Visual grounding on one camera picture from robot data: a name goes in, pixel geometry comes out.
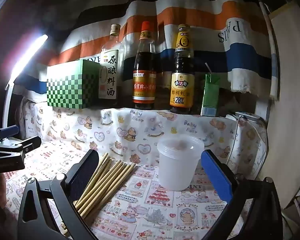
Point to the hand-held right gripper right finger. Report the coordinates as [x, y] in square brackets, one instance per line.
[215, 177]

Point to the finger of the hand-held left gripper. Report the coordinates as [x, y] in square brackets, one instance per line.
[30, 141]
[8, 130]

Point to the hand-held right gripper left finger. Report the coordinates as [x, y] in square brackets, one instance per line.
[86, 172]

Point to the bundle of bamboo chopsticks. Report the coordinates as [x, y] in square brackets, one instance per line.
[102, 180]

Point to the translucent plastic cup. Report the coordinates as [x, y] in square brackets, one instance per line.
[177, 170]

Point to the green checkered box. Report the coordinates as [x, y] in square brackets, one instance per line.
[70, 90]

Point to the red print table cloth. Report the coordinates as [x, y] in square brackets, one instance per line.
[152, 205]

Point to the bear print blanket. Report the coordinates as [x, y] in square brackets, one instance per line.
[140, 130]

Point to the white power adapter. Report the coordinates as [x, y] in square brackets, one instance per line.
[250, 117]

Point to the green drink carton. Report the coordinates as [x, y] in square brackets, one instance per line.
[210, 97]

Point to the white bar lamp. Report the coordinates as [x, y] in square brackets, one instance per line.
[30, 52]

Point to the oyster sauce bottle yellow label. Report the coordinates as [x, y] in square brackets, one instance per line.
[181, 95]

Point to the clear cooking wine bottle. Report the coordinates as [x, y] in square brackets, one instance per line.
[110, 80]

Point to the dark vinegar bottle red cap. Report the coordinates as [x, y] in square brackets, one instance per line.
[144, 90]

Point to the light wooden board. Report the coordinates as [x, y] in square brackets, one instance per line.
[290, 105]

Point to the white drinking straw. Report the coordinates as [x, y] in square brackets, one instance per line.
[208, 68]

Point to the striped hanging cloth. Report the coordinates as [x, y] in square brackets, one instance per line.
[190, 12]

